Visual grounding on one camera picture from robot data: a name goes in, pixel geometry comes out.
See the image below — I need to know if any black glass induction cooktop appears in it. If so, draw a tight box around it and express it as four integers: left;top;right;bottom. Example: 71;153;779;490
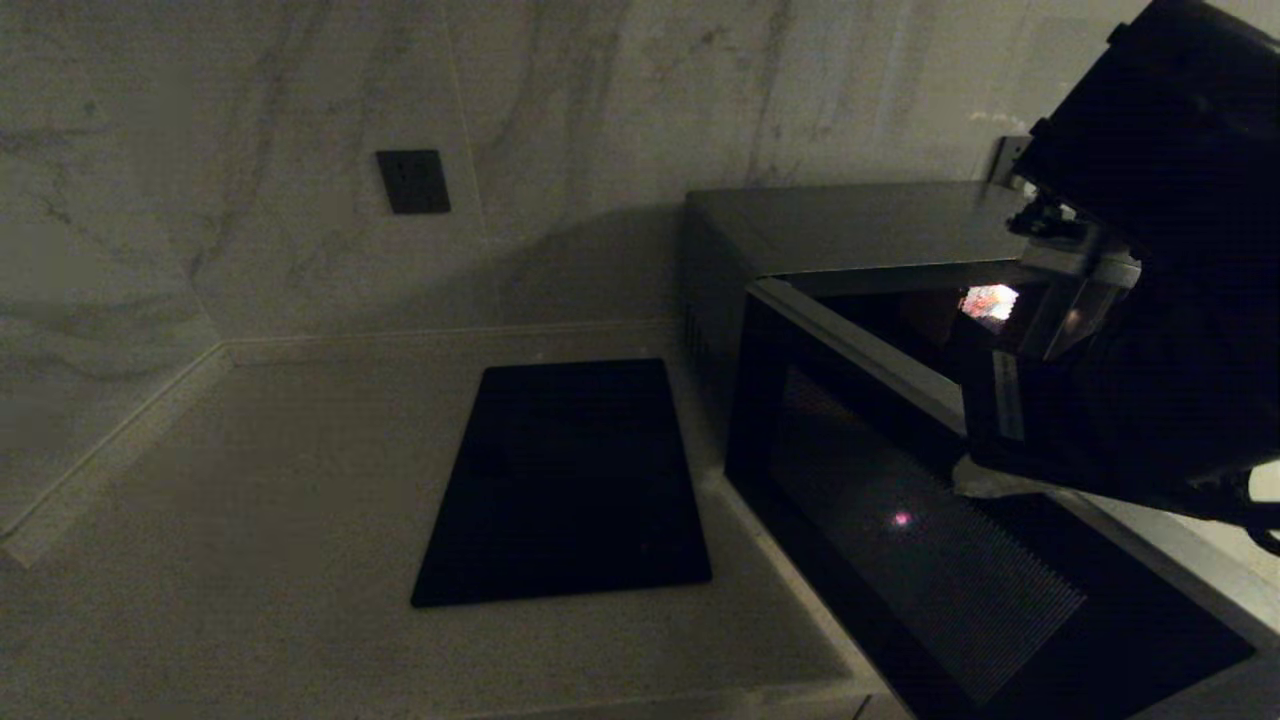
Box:
410;357;714;609

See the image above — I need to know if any grey double wall socket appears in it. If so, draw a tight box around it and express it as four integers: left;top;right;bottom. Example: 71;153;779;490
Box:
990;135;1033;189

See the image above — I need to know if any black single wall socket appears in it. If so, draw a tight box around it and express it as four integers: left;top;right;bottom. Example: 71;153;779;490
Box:
375;150;452;215

